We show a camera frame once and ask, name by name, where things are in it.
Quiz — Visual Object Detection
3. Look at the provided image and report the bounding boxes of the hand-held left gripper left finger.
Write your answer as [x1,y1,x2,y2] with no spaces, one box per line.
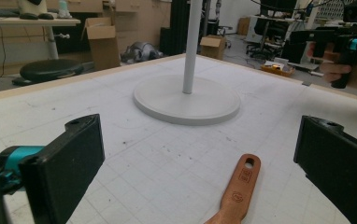
[18,113,106,224]

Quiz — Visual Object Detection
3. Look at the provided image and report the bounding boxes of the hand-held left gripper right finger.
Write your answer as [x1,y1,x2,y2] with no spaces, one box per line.
[293,115,357,224]

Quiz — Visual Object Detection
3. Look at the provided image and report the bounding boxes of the yellow tray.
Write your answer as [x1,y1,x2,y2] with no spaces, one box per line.
[260,60,296,78]

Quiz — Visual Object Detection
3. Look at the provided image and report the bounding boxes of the black office chair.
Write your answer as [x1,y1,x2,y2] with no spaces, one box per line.
[246,13,293,61]

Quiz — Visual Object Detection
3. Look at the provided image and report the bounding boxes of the black round stool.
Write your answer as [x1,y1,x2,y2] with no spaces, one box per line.
[11,58,86,87]

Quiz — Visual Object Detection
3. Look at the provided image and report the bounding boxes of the brown carton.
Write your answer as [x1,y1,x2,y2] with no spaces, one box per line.
[236,16,252,36]

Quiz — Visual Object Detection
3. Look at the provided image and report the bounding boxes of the tall open cardboard box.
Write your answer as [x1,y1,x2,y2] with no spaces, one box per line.
[80,16,121,72]

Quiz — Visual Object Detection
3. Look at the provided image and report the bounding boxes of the white stand with round base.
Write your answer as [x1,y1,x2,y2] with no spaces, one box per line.
[132,0,242,127]

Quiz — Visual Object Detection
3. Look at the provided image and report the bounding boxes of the grey robot shell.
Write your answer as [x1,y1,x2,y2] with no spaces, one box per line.
[120,41,164,65]

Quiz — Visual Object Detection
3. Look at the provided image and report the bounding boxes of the small cardboard box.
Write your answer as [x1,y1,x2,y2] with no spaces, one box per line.
[199,35,228,61]

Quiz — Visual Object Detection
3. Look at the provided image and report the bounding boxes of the white desk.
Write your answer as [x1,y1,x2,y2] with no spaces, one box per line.
[0,16,82,61]

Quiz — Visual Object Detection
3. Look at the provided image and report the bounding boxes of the pale green bottle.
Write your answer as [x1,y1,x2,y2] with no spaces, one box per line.
[57,0,72,20]

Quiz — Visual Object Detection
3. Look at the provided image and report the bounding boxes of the wooden cabinets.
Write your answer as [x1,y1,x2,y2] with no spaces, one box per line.
[0,0,172,78]

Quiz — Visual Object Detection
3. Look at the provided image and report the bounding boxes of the black and white figure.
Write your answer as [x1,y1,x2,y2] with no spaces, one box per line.
[16,0,56,21]

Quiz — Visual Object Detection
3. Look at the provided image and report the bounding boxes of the black curtain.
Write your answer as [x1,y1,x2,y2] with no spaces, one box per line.
[159,0,191,57]

